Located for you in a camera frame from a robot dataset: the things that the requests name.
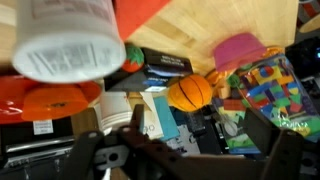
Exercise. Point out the orange bowl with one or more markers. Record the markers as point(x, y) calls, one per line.
point(55, 103)

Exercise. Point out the pink bowl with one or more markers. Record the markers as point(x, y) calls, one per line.
point(238, 51)

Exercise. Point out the red plate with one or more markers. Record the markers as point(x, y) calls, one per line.
point(10, 100)

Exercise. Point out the white printed tin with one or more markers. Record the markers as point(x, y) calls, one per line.
point(66, 43)

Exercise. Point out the black and steel oven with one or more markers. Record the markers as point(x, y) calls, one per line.
point(20, 153)

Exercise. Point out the toy strawberry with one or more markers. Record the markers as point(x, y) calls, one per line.
point(132, 59)

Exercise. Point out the flat black box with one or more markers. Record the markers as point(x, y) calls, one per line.
point(166, 65)

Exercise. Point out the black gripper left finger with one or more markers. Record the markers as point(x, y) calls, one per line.
point(100, 153)

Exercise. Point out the toy basketball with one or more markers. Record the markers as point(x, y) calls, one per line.
point(190, 93)

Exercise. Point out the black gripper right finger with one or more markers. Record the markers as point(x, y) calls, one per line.
point(280, 153)

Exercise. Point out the clear bag of colourful blocks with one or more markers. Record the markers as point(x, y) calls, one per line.
point(276, 96)

